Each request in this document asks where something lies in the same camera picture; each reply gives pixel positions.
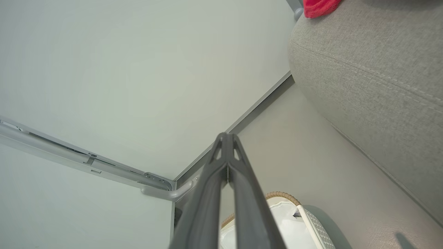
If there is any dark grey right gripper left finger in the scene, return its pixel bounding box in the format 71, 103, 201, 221
169, 132, 229, 249

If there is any grey rounded bar handle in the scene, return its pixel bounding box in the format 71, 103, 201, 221
140, 179, 195, 202

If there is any grey fabric sofa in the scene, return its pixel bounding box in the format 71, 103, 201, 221
288, 0, 443, 227

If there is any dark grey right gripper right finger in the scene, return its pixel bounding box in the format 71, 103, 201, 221
227, 133, 287, 249

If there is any grey metal door rail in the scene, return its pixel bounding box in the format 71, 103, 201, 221
0, 116, 175, 191

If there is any white cloth basket liner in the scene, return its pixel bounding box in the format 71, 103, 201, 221
220, 201, 317, 249

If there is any white woven-rim laundry basket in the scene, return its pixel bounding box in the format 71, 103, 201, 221
221, 191, 337, 249

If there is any red number 23 jersey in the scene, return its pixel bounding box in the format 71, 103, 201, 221
303, 0, 343, 19

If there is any grey wall baseboard strip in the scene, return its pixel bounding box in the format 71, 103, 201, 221
174, 71, 295, 184

